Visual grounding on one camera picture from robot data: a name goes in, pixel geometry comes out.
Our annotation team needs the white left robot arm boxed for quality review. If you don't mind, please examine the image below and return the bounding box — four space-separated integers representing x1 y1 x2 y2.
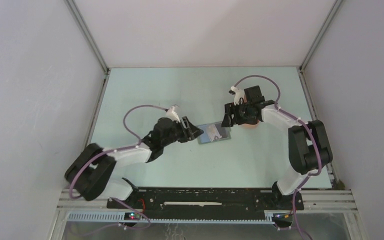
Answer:
64 116 204 208

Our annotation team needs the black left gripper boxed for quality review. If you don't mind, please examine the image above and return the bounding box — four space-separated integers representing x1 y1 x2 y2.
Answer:
161 116 203 147

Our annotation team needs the pink oval plastic tray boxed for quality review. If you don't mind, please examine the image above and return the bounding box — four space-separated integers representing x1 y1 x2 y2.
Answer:
242 96 260 129

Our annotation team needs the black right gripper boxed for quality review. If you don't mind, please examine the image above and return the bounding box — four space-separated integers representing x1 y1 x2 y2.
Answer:
221 101 253 128

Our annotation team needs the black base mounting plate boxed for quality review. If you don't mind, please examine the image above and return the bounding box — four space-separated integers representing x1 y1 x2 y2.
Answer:
125 187 304 221

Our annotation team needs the aluminium frame rail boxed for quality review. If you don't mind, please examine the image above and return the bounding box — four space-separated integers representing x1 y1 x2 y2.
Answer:
57 187 357 224

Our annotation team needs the white printed credit card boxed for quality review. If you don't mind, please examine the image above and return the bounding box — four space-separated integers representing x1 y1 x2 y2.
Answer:
206 124 223 142

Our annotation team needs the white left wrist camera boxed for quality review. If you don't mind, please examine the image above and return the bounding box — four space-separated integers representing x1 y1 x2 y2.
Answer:
165 104 181 123

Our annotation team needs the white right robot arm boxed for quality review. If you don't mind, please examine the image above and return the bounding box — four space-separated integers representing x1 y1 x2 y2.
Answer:
221 85 333 209

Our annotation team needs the green leather card holder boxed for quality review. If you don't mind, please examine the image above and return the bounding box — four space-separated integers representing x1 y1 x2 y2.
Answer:
197 121 232 145

